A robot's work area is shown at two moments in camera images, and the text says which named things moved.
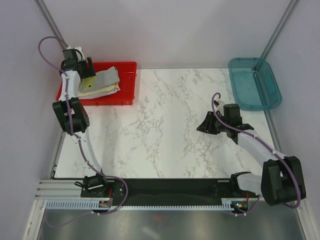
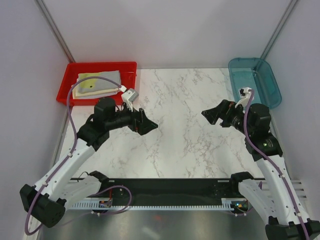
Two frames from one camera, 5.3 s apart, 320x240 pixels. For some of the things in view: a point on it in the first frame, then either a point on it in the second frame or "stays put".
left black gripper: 90,72 to 139,123
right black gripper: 206,126 to 224,110
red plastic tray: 127,71 stays put
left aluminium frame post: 51,23 stays put
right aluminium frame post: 289,9 stays put
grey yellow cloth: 107,77 to 96,95
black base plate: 168,189 stays put
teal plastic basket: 254,85 stays put
